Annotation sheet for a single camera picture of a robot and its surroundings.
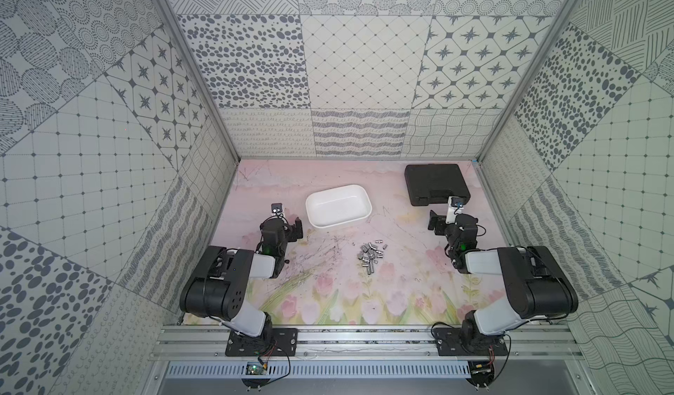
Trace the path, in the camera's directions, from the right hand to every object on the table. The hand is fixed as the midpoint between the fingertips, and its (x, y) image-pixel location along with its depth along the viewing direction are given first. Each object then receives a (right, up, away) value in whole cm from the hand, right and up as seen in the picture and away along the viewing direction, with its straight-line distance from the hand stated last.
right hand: (445, 214), depth 95 cm
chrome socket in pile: (-28, -13, -5) cm, 32 cm away
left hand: (-60, -1, -1) cm, 60 cm away
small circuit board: (-62, -40, -23) cm, 78 cm away
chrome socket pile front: (-29, -16, -6) cm, 34 cm away
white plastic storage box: (-41, +2, +12) cm, 43 cm away
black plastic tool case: (+1, +11, +14) cm, 18 cm away
